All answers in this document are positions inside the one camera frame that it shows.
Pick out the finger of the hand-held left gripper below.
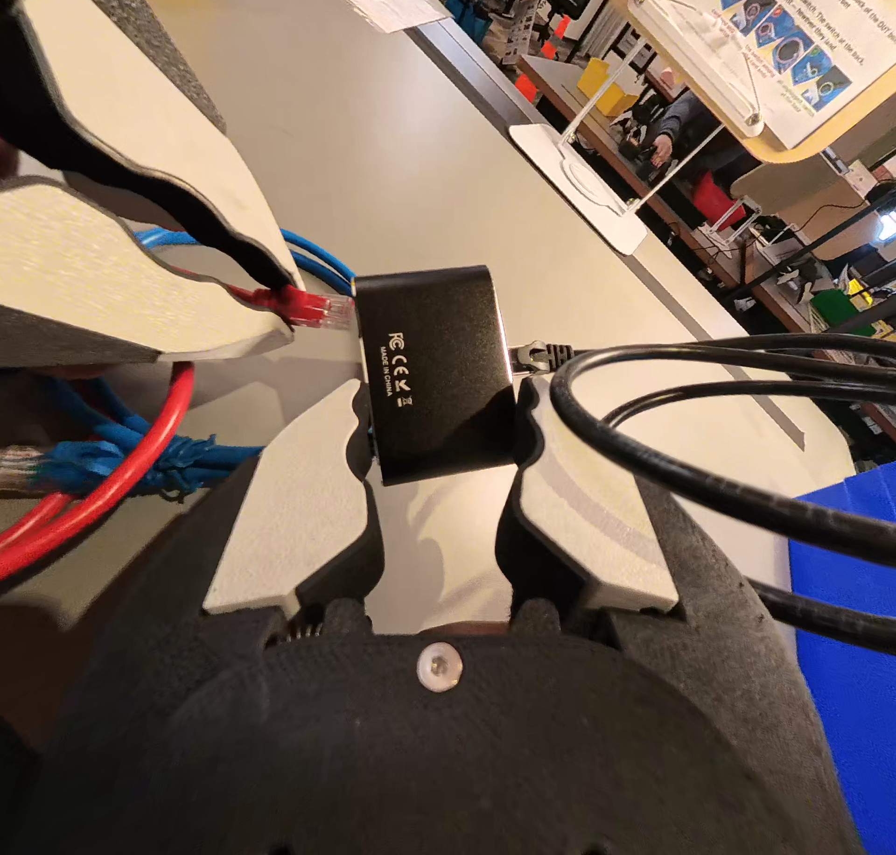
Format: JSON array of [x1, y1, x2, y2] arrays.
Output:
[[0, 0, 306, 293], [0, 177, 295, 367]]

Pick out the red plastic bin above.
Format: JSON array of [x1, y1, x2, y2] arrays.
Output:
[[693, 172, 746, 229]]

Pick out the long wooden table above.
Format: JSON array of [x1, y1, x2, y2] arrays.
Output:
[[518, 53, 896, 443]]

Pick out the teal bag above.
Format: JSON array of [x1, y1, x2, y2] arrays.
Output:
[[448, 0, 494, 44]]

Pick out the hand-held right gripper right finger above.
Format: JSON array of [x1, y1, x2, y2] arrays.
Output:
[[496, 375, 681, 617]]

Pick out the blue ethernet cable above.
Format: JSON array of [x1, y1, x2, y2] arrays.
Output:
[[0, 228, 358, 502]]

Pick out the black ethernet adapter box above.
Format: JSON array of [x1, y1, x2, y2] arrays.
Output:
[[353, 265, 519, 486]]

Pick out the printed instruction sheet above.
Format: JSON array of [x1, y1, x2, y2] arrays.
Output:
[[626, 0, 896, 149]]

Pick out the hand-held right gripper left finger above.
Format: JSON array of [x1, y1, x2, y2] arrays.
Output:
[[202, 378, 387, 624]]

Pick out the clear acrylic sign stand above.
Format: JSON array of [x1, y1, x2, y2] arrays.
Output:
[[509, 0, 896, 256]]

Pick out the black ethernet cable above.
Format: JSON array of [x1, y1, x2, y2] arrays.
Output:
[[507, 333, 896, 653]]

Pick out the large blue plastic bin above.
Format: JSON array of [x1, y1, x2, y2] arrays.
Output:
[[787, 459, 896, 855]]

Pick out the red ethernet cable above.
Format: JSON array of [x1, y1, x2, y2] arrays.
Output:
[[0, 284, 358, 583]]

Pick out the yellow plastic bin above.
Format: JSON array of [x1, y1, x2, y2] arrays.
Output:
[[577, 57, 638, 117]]

